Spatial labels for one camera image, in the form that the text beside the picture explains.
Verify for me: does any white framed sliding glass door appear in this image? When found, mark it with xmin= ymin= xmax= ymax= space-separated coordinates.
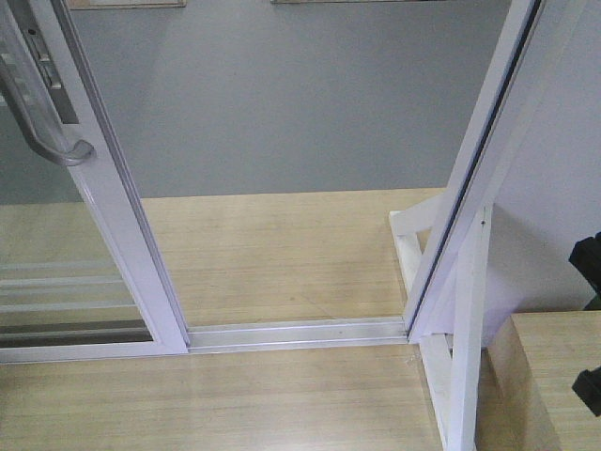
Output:
xmin=1 ymin=1 xmax=189 ymax=364

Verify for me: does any light wooden base platform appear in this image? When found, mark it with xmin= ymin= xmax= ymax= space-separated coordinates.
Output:
xmin=1 ymin=188 xmax=440 ymax=450

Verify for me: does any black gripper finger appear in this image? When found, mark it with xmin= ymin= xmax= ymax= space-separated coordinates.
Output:
xmin=568 ymin=233 xmax=601 ymax=291
xmin=572 ymin=368 xmax=601 ymax=417

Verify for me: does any aluminium floor door track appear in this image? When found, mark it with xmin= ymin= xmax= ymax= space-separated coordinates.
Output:
xmin=188 ymin=317 xmax=408 ymax=354

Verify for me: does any grey metal door handle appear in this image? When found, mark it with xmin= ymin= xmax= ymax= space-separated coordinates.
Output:
xmin=1 ymin=59 xmax=95 ymax=167

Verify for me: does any white door frame post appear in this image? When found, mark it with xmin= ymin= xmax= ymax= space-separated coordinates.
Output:
xmin=404 ymin=1 xmax=600 ymax=342

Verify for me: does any rear white support brace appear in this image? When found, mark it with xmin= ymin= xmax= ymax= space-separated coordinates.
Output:
xmin=389 ymin=194 xmax=443 ymax=298

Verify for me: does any light wooden box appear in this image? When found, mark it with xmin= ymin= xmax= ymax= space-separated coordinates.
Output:
xmin=487 ymin=311 xmax=600 ymax=450

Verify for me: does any white triangular support brace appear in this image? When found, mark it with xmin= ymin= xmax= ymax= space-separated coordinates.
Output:
xmin=419 ymin=205 xmax=493 ymax=450

